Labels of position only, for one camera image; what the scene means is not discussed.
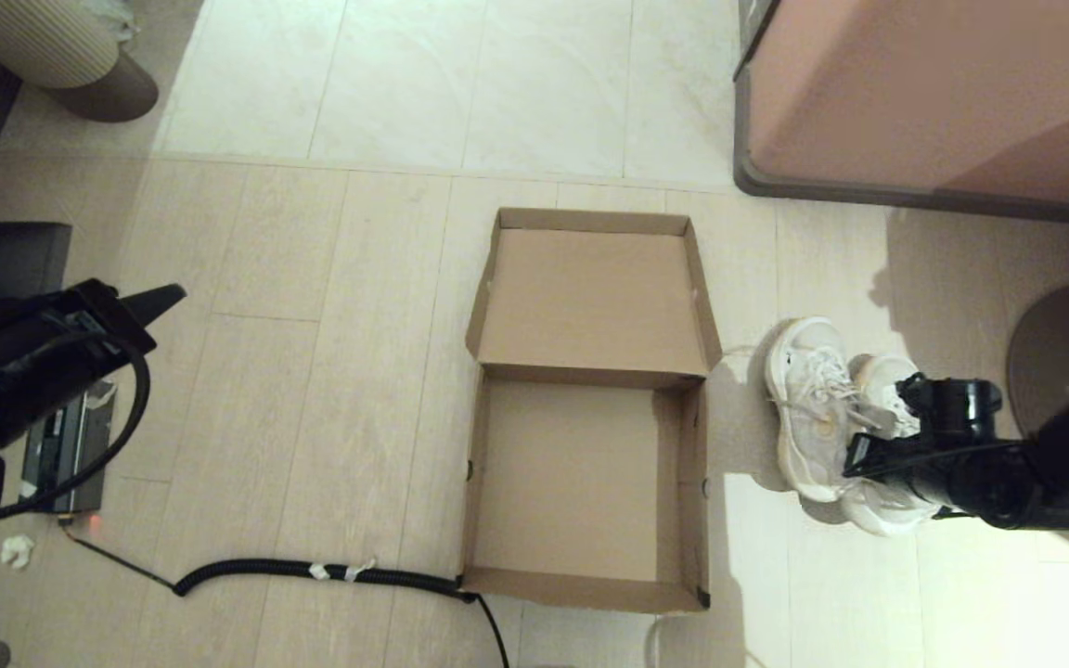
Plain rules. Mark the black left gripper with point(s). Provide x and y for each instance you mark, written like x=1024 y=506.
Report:
x=70 y=362

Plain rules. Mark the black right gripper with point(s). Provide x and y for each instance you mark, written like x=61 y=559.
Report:
x=882 y=459

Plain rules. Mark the white lace-up sneaker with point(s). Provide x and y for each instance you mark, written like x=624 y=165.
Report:
x=887 y=385
x=808 y=417

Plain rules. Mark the brown cardboard shoe box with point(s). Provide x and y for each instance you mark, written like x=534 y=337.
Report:
x=590 y=306

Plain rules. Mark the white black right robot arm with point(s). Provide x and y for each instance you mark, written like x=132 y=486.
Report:
x=1008 y=492

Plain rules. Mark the black box device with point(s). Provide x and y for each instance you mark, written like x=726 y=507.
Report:
x=24 y=255

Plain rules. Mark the dark power supply box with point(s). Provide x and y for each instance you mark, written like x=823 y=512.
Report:
x=61 y=464

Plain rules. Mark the round brown floor base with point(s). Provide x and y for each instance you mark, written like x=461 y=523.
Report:
x=1054 y=343

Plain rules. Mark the white crumpled plastic bag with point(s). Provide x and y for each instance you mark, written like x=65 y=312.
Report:
x=112 y=19

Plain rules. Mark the crumpled white paper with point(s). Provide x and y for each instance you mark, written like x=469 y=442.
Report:
x=17 y=552

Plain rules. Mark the ribbed beige cylinder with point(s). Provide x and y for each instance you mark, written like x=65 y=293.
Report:
x=33 y=37

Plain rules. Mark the pink cabinet with dark plinth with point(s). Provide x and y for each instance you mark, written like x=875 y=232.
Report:
x=915 y=93

